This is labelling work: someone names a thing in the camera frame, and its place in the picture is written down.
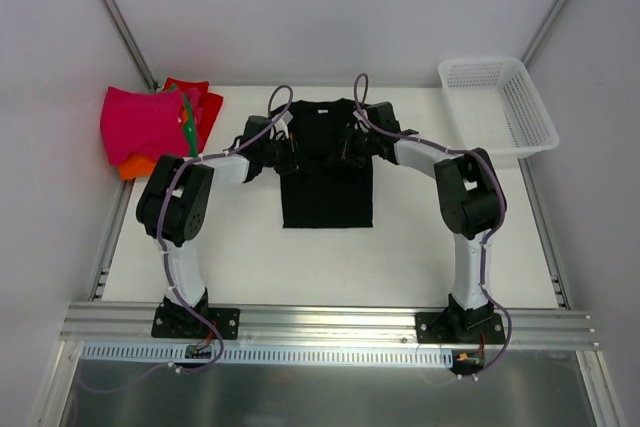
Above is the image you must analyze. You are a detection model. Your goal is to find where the black t shirt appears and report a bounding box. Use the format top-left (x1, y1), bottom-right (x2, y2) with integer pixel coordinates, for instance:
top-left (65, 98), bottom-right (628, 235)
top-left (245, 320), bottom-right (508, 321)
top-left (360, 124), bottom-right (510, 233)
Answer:
top-left (280, 98), bottom-right (373, 229)

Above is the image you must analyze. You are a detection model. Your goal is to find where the white plastic basket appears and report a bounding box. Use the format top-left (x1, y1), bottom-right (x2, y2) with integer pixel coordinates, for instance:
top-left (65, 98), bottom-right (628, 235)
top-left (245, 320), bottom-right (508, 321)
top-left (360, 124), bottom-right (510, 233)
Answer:
top-left (438, 57), bottom-right (559, 168)

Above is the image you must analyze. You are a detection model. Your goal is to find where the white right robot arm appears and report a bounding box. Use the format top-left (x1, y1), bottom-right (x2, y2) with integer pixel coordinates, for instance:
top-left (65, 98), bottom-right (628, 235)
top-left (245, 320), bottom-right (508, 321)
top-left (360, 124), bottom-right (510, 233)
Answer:
top-left (342, 101), bottom-right (507, 343)

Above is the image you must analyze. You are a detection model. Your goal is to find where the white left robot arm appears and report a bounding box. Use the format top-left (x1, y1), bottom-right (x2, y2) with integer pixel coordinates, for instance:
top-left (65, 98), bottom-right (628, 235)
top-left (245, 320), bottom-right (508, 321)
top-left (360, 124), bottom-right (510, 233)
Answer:
top-left (136, 115), bottom-right (292, 337)

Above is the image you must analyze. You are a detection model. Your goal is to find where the red folded t shirt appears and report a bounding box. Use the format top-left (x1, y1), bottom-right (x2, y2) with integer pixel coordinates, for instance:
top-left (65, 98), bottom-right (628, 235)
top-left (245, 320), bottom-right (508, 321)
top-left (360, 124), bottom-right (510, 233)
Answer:
top-left (163, 77), bottom-right (223, 153)

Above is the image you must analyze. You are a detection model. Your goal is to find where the orange folded t shirt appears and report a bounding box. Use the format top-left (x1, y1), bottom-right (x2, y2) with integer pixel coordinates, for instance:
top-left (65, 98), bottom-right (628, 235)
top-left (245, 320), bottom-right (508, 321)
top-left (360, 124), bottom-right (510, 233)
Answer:
top-left (118, 107), bottom-right (189, 180)

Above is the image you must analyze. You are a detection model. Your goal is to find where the magenta folded t shirt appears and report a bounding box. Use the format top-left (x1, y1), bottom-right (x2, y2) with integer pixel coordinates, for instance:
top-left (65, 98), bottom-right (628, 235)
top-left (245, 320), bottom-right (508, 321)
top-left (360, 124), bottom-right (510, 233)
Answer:
top-left (100, 86), bottom-right (189, 166)

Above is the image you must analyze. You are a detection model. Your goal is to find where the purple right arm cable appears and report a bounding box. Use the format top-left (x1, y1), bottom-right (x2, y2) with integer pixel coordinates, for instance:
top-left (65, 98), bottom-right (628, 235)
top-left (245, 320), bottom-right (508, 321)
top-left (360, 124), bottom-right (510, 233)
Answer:
top-left (352, 72), bottom-right (514, 388)

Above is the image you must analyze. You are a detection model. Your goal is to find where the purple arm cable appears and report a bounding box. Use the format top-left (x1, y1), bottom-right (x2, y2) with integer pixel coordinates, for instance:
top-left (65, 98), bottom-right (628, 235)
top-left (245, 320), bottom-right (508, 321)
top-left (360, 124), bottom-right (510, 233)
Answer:
top-left (154, 84), bottom-right (295, 378)
top-left (352, 72), bottom-right (514, 388)

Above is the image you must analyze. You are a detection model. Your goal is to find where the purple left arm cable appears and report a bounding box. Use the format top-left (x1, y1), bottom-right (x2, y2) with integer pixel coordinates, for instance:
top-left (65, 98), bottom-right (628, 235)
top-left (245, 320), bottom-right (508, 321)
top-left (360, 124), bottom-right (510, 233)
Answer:
top-left (154, 84), bottom-right (295, 378)

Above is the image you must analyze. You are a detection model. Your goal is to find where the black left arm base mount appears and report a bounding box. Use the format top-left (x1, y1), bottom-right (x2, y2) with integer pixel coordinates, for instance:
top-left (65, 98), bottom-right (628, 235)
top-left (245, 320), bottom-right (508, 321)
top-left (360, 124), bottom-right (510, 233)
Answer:
top-left (151, 290), bottom-right (241, 340)

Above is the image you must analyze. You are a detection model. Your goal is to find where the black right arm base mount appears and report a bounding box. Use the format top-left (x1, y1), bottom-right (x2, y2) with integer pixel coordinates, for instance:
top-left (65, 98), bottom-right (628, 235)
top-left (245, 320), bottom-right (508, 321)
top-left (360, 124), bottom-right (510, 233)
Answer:
top-left (414, 294), bottom-right (506, 345)

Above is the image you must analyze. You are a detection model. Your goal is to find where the left aluminium corner post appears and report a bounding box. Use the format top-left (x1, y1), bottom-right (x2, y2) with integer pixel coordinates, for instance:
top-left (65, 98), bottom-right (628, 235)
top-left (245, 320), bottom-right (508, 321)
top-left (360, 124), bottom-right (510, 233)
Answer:
top-left (99, 0), bottom-right (159, 92)

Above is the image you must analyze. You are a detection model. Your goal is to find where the aluminium front rail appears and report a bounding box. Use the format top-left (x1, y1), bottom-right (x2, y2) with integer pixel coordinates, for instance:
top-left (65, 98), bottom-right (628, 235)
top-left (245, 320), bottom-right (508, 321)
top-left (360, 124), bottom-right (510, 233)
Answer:
top-left (59, 301), bottom-right (602, 351)

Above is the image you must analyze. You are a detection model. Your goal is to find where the white slotted cable duct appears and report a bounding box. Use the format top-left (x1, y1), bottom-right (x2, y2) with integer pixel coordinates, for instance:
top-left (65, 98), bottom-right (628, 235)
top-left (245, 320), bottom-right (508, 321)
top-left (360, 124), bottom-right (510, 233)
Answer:
top-left (81, 342), bottom-right (454, 369)

